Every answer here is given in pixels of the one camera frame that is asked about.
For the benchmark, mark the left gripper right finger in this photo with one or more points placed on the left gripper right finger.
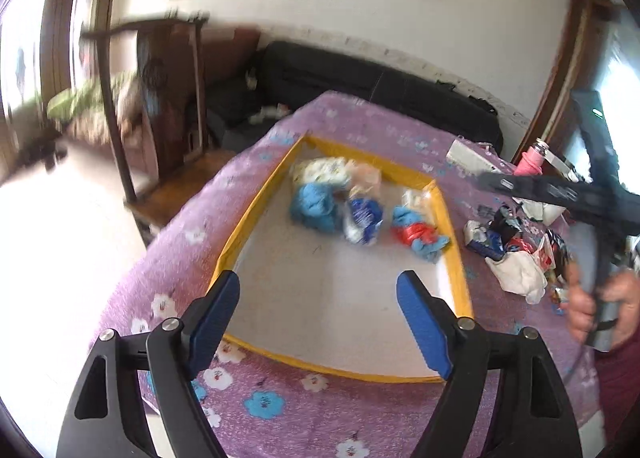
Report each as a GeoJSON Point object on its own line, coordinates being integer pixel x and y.
{"type": "Point", "coordinates": [532, 415]}

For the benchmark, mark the white green floral tissue pack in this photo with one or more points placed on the white green floral tissue pack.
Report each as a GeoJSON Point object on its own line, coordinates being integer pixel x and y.
{"type": "Point", "coordinates": [330, 171]}

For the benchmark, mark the pink tissue pack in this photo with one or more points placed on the pink tissue pack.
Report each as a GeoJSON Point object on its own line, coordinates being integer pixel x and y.
{"type": "Point", "coordinates": [365, 180]}

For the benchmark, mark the white cloth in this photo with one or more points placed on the white cloth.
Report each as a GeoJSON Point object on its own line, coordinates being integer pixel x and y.
{"type": "Point", "coordinates": [518, 273]}

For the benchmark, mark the blue Vinda tissue bag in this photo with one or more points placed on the blue Vinda tissue bag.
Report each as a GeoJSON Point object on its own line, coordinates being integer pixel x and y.
{"type": "Point", "coordinates": [363, 219]}

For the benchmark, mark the red plastic bag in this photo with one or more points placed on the red plastic bag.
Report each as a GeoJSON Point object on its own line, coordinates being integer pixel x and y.
{"type": "Point", "coordinates": [518, 243]}

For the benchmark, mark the red and blue cloth bundle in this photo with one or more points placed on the red and blue cloth bundle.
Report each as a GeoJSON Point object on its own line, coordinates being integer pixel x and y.
{"type": "Point", "coordinates": [421, 237]}

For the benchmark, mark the pink water bottle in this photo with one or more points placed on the pink water bottle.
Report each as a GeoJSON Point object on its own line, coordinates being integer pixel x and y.
{"type": "Point", "coordinates": [532, 160]}

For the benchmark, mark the blue floral Vinda tissue pack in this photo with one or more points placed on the blue floral Vinda tissue pack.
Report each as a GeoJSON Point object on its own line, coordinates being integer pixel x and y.
{"type": "Point", "coordinates": [484, 242]}

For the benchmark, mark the yellow rimmed cardboard tray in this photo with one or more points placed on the yellow rimmed cardboard tray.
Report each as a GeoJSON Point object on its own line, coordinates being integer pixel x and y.
{"type": "Point", "coordinates": [318, 302]}

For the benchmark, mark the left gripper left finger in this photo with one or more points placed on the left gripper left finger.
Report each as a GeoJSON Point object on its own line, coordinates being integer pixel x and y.
{"type": "Point", "coordinates": [106, 417]}

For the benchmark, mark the purple floral tablecloth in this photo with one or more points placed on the purple floral tablecloth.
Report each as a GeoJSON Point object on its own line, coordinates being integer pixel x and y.
{"type": "Point", "coordinates": [260, 407]}

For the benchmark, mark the black small container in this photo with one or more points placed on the black small container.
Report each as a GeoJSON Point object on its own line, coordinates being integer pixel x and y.
{"type": "Point", "coordinates": [507, 225]}

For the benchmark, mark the brown armchair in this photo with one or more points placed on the brown armchair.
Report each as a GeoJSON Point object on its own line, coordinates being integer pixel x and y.
{"type": "Point", "coordinates": [223, 53]}

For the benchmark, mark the white paper booklet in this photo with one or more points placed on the white paper booklet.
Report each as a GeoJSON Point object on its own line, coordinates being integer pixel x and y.
{"type": "Point", "coordinates": [463, 156]}

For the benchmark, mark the blue towel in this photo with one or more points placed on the blue towel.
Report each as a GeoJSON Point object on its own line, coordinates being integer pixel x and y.
{"type": "Point", "coordinates": [313, 206]}

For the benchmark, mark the cream tissue pack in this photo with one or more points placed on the cream tissue pack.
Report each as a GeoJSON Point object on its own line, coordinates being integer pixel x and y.
{"type": "Point", "coordinates": [419, 201]}

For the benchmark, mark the dark wooden chair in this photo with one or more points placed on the dark wooden chair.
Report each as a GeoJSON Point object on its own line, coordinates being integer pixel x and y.
{"type": "Point", "coordinates": [163, 42]}

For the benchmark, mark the black sofa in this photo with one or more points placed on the black sofa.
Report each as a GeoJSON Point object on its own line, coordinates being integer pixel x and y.
{"type": "Point", "coordinates": [293, 75]}

